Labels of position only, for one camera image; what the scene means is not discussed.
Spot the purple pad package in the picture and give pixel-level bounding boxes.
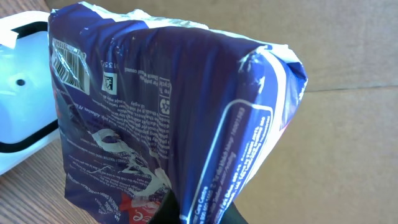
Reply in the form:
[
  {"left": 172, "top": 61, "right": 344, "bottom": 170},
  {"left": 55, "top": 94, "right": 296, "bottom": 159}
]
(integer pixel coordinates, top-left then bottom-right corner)
[{"left": 48, "top": 2, "right": 308, "bottom": 223}]

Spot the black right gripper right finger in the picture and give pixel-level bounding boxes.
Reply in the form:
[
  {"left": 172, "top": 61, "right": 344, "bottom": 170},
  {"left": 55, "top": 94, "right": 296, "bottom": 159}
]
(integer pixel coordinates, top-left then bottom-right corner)
[{"left": 220, "top": 202, "right": 248, "bottom": 224}]

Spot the white barcode scanner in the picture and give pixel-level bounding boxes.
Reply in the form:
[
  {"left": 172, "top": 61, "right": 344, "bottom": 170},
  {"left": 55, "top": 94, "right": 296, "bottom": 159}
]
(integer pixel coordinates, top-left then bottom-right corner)
[{"left": 1, "top": 11, "right": 59, "bottom": 174}]

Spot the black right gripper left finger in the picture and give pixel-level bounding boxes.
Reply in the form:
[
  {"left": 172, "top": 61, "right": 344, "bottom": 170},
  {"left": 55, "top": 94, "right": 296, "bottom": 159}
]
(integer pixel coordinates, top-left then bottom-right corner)
[{"left": 148, "top": 190, "right": 180, "bottom": 224}]

